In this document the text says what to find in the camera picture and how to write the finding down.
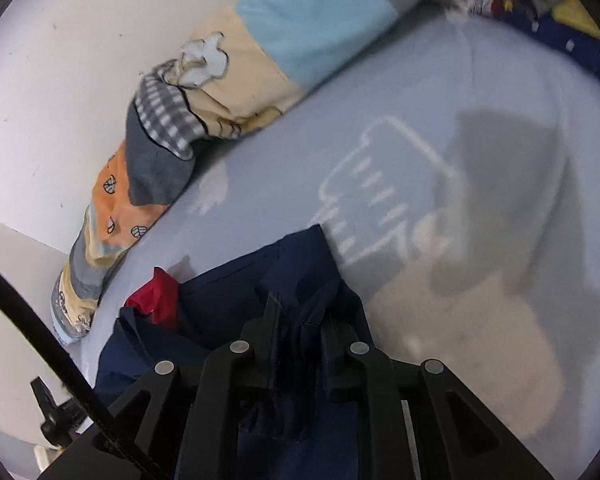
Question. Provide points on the yellow and navy star pillow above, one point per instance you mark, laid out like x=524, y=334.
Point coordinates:
x=581, y=47

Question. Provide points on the colourful patchwork rolled quilt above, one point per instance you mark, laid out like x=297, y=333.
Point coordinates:
x=241, y=70

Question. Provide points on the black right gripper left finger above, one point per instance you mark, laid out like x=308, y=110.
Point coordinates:
x=175, y=422

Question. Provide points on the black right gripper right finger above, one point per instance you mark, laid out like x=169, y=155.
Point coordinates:
x=420, y=421

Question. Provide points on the navy jacket with red collar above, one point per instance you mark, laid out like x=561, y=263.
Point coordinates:
x=297, y=430

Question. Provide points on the light blue cloud bedsheet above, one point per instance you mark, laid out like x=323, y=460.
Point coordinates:
x=455, y=171

